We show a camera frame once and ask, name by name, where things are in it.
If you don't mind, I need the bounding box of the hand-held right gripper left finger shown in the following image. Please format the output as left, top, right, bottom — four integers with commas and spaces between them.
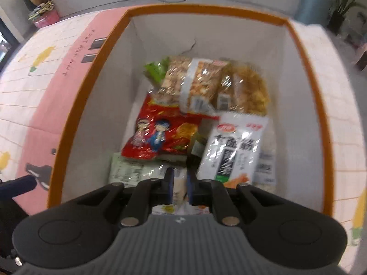
73, 167, 175, 227

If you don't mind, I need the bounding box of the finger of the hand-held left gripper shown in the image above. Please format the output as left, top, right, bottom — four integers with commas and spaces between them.
0, 175, 38, 199

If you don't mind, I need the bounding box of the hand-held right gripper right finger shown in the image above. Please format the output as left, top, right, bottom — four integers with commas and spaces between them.
186, 170, 287, 226

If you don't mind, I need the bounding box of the cream snack packet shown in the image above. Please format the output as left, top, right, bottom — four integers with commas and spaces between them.
152, 168, 213, 216

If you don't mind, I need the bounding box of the pale green snack packet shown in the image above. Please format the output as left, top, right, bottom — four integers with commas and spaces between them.
108, 152, 172, 184

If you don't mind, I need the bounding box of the red snack packet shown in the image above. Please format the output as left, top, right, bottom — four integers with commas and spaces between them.
121, 93, 201, 161

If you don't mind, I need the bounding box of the white black-print snack packet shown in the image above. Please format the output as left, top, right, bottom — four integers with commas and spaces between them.
198, 112, 269, 190

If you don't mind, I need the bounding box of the orange cardboard box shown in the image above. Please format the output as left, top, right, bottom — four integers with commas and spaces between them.
47, 4, 336, 217

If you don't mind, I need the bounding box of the brown nut snack packet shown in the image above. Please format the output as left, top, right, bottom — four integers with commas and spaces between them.
156, 57, 230, 113

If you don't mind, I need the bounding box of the yellow noodle snack packet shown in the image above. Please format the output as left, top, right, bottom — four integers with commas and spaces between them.
216, 64, 271, 116

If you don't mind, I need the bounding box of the pink box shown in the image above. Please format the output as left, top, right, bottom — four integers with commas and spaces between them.
34, 9, 60, 28

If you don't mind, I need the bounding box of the stack of yellow black packets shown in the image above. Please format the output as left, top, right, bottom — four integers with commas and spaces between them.
28, 1, 55, 20

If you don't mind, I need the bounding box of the blue-grey trash can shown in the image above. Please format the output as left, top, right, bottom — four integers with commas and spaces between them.
295, 0, 333, 28

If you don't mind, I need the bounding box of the potted plant in black pot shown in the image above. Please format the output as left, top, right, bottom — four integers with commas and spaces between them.
327, 0, 364, 35

